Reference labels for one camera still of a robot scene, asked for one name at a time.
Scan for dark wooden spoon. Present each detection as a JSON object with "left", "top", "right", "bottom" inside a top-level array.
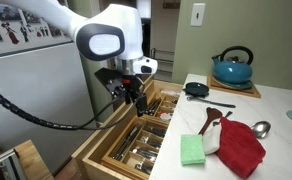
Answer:
[{"left": 198, "top": 106, "right": 223, "bottom": 136}]

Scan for grey metal rail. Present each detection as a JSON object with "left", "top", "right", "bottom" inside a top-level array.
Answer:
[{"left": 0, "top": 148, "right": 29, "bottom": 180}]

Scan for metal towel rack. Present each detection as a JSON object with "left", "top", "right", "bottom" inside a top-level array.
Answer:
[{"left": 150, "top": 47, "right": 175, "bottom": 65}]

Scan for steel table knife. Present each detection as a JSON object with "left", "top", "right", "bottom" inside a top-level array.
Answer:
[
  {"left": 111, "top": 128, "right": 135, "bottom": 161},
  {"left": 120, "top": 125, "right": 142, "bottom": 158}
]

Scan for black round dish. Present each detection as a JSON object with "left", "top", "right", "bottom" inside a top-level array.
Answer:
[{"left": 182, "top": 81, "right": 210, "bottom": 98}]

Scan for steel ladle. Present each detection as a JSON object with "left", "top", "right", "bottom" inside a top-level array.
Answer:
[{"left": 250, "top": 120, "right": 272, "bottom": 140}]

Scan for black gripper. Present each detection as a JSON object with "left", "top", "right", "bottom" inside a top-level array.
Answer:
[{"left": 120, "top": 75, "right": 149, "bottom": 118}]

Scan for small figures magnet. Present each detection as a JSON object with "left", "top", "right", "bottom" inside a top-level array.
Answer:
[{"left": 35, "top": 25, "right": 50, "bottom": 38}]

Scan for dark landscape photo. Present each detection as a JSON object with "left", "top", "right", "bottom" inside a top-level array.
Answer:
[{"left": 48, "top": 23, "right": 64, "bottom": 38}]

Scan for steel tablespoon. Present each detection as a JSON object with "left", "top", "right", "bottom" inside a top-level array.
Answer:
[{"left": 132, "top": 148, "right": 159, "bottom": 163}]

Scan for white refrigerator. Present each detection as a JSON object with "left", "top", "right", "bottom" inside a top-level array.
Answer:
[{"left": 0, "top": 0, "right": 99, "bottom": 174}]

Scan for small dark metal spoon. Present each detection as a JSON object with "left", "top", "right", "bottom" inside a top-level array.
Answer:
[{"left": 212, "top": 110, "right": 234, "bottom": 127}]

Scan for building photo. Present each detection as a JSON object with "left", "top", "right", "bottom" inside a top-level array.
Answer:
[{"left": 0, "top": 4, "right": 22, "bottom": 22}]

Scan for green sponge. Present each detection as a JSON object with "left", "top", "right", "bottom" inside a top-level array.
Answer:
[{"left": 180, "top": 133, "right": 207, "bottom": 167}]

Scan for large bamboo cutlery organizer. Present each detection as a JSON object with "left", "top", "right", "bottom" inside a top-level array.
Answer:
[{"left": 101, "top": 115, "right": 170, "bottom": 180}]

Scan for brown wall hook board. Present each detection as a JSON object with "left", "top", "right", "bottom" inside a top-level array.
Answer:
[{"left": 162, "top": 1, "right": 181, "bottom": 10}]

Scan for wooden robot stand top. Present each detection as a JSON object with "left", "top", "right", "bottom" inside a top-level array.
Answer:
[{"left": 14, "top": 139, "right": 55, "bottom": 180}]

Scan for crowd photo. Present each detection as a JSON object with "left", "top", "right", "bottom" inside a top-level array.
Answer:
[{"left": 22, "top": 10, "right": 40, "bottom": 25}]

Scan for light wooden drawer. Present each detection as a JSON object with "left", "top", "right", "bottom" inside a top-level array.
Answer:
[{"left": 70, "top": 79, "right": 184, "bottom": 180}]

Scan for white light switch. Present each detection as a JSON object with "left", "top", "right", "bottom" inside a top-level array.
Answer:
[{"left": 190, "top": 2, "right": 207, "bottom": 27}]

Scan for steel dessert fork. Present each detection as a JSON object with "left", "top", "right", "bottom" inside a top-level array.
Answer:
[{"left": 134, "top": 161, "right": 153, "bottom": 175}]

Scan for teal round mat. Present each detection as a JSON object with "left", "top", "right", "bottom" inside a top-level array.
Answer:
[{"left": 213, "top": 77, "right": 254, "bottom": 91}]

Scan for square wooden trivet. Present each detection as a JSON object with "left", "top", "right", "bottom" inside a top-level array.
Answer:
[{"left": 206, "top": 73, "right": 262, "bottom": 99}]

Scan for red cloth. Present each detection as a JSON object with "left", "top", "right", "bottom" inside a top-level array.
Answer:
[{"left": 215, "top": 116, "right": 267, "bottom": 180}]

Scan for white plastic item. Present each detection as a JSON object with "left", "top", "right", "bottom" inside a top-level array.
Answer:
[{"left": 160, "top": 88, "right": 181, "bottom": 98}]

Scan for black suit figure magnet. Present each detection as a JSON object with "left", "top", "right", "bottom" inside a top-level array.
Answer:
[{"left": 19, "top": 21, "right": 31, "bottom": 43}]

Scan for black corrugated cable conduit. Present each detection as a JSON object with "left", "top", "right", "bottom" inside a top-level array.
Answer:
[{"left": 0, "top": 80, "right": 144, "bottom": 132}]

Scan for red dress lady magnet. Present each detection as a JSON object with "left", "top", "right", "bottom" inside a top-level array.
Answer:
[{"left": 0, "top": 21, "right": 21, "bottom": 46}]

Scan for red and white utensil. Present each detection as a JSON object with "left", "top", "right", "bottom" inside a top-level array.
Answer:
[{"left": 159, "top": 111, "right": 174, "bottom": 122}]

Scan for black handled steak knife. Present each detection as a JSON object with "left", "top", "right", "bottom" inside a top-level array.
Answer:
[
  {"left": 149, "top": 99, "right": 162, "bottom": 116},
  {"left": 145, "top": 99, "right": 157, "bottom": 116}
]

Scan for small bamboo cutlery organizer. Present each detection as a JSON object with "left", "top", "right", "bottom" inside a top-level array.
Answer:
[{"left": 139, "top": 87, "right": 182, "bottom": 126}]

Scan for teal kettle black handle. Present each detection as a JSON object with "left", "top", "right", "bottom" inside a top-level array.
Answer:
[{"left": 211, "top": 45, "right": 255, "bottom": 85}]

